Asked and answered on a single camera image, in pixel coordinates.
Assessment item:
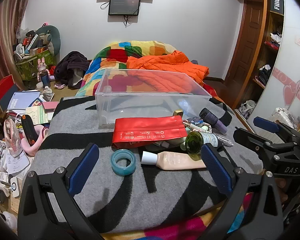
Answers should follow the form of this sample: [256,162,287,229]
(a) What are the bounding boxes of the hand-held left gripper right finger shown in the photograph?
[200,142,284,240]

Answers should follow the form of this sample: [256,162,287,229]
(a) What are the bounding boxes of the blue packet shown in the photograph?
[186,117,203,127]

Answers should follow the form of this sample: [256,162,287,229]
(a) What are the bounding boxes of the black and orange tool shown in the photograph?
[21,114,40,147]

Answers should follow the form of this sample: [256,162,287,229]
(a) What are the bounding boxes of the blue book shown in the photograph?
[7,92,41,110]

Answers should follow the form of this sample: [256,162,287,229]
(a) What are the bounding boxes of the grey-green neck pillow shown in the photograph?
[34,25,62,55]

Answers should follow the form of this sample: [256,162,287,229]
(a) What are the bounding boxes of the black box with white print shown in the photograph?
[269,0,284,13]

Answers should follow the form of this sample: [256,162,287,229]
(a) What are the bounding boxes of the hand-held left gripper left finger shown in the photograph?
[17,142,103,240]

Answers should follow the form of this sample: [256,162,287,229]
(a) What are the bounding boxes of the dark clothes pile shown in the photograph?
[54,51,90,89]

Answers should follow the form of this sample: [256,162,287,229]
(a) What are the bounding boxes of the pink bag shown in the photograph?
[4,119,24,155]

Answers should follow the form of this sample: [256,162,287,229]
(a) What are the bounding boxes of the blue bottle with pink rabbit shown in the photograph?
[37,57,50,87]

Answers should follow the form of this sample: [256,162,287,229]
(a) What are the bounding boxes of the grey and black blanket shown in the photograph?
[27,96,264,233]

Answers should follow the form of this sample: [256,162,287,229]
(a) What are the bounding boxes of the green glass bottle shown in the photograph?
[185,131,224,155]

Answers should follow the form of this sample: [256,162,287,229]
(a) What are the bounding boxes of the pale green book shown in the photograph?
[25,105,53,124]

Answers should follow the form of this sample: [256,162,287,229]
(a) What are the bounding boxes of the beige tube with white cap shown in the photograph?
[141,151,207,172]

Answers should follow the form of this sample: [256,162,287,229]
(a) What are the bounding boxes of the red foil pouch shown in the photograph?
[112,116,189,149]

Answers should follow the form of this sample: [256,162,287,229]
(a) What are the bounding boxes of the red box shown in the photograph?
[0,74,15,105]

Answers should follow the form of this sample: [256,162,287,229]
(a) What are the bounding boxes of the small wall monitor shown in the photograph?
[108,0,141,16]

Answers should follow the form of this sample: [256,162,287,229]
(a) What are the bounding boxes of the pink ring-shaped item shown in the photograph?
[22,126,50,155]

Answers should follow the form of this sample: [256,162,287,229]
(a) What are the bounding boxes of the teal tape roll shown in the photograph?
[111,149,136,175]

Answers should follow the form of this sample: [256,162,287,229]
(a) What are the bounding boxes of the orange down jacket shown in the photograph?
[126,50,210,98]

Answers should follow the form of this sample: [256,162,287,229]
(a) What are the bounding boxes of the grey shoes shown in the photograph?
[239,100,257,117]

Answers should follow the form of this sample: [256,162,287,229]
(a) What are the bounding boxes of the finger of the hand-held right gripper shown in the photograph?
[253,116,300,142]
[233,127,299,159]

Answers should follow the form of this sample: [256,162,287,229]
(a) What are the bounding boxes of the purple bottle with black cap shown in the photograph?
[199,108,228,133]

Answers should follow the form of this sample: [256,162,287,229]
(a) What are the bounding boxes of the clear plastic storage box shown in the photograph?
[94,69,213,130]

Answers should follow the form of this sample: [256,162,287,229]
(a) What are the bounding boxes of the brown wooden door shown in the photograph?
[226,0,267,108]

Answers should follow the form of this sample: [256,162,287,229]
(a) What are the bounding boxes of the pink book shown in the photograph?
[41,101,60,110]

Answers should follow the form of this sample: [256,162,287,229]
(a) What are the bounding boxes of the clear plastic pen tube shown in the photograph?
[215,135,234,148]

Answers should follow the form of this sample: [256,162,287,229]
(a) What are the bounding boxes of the striped curtain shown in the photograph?
[0,0,33,90]

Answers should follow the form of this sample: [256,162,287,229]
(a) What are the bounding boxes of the white round device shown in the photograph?
[9,177,22,199]

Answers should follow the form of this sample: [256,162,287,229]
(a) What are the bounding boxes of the green storage basket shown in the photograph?
[15,47,57,80]

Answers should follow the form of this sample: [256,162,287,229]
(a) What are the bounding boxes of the colourful patchwork quilt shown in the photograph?
[75,40,255,240]

